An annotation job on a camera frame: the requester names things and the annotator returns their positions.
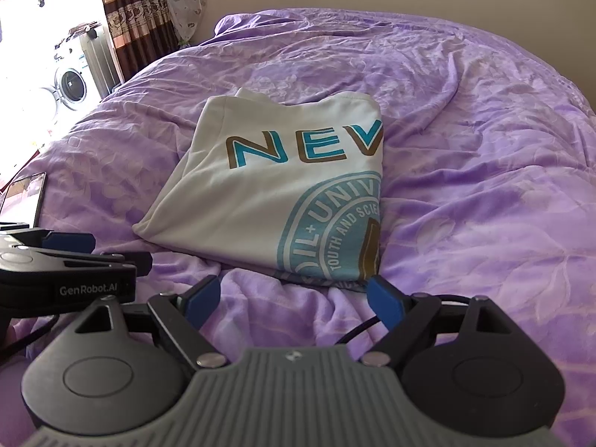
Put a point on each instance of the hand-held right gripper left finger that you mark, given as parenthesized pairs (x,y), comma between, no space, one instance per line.
(202,302)

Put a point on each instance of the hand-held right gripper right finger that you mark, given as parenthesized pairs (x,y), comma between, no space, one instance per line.
(386,300)

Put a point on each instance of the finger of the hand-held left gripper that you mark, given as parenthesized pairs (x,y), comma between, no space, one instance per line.
(70,242)
(132,261)

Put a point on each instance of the white printed t-shirt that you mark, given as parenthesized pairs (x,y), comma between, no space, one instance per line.
(260,195)

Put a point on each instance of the black smartphone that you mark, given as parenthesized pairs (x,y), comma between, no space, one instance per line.
(23,200)

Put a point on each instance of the white washing machine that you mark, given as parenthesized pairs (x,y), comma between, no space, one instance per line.
(70,84)

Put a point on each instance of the purple bed blanket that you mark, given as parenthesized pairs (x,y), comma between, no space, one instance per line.
(465,149)

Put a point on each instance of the brown striped curtain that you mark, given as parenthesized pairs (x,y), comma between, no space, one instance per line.
(135,9)

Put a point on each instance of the grey leaf-patterned hanging cloth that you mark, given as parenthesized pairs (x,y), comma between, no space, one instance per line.
(186,0)

